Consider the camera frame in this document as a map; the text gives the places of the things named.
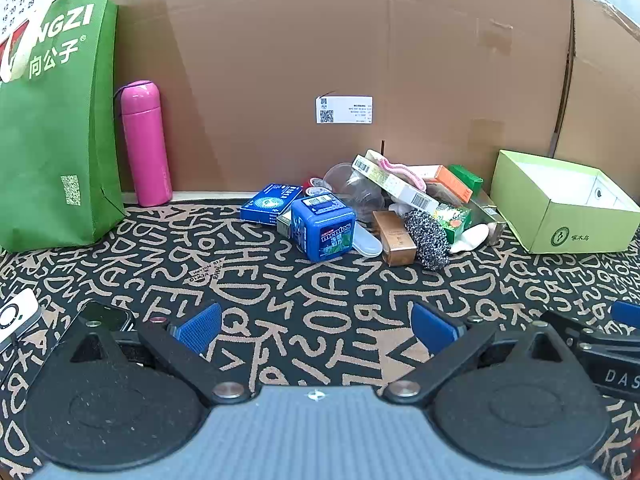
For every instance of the white oval object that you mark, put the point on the white oval object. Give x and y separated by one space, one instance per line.
472 237

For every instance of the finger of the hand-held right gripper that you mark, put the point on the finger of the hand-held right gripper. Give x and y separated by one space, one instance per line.
575 327
627 314

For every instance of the blue candy tin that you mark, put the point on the blue candy tin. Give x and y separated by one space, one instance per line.
322 230

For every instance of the clear plastic lid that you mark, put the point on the clear plastic lid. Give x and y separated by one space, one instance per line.
367 245

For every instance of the long white barcode box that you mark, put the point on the long white barcode box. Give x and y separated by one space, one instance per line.
395 185

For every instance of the orange and white box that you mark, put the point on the orange and white box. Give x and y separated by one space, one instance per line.
447 182

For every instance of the large brown cardboard box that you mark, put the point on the large brown cardboard box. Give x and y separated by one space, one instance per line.
300 40

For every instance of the clear plastic cup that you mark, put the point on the clear plastic cup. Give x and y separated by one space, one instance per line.
352 187

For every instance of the green shopping bag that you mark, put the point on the green shopping bag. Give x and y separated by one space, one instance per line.
50 135

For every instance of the steel wool scrubber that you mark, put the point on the steel wool scrubber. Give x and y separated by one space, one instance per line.
427 240

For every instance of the black letter-patterned mat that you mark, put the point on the black letter-patterned mat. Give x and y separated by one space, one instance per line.
310 305

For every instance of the white device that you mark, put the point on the white device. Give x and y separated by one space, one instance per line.
17 317

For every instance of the red tape roll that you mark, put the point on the red tape roll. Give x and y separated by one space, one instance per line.
314 182

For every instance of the green cardboard shoe box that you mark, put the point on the green cardboard shoe box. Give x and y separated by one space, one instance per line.
575 225

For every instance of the gold brown box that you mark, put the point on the gold brown box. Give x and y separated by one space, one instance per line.
395 240

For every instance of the black smartphone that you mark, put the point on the black smartphone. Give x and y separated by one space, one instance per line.
105 316

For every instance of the green printed packet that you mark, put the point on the green printed packet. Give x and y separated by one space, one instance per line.
452 222

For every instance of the white and pink cloth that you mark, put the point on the white and pink cloth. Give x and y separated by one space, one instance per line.
397 167

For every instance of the white shipping label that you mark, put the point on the white shipping label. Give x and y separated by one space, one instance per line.
345 109

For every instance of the black tape roll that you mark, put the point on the black tape roll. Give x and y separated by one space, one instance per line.
316 191

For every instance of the olive green small box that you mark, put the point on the olive green small box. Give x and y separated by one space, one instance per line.
284 225

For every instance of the dark green box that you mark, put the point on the dark green box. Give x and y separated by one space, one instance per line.
467 177

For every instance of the pink thermos bottle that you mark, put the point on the pink thermos bottle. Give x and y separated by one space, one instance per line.
145 145

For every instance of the tan clear box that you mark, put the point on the tan clear box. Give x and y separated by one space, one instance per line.
490 217

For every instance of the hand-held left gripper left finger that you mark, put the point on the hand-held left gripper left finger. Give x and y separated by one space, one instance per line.
200 329

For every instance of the flat blue box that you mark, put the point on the flat blue box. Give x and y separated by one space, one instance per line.
270 202

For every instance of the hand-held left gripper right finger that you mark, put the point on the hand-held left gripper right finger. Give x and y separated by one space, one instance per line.
432 332

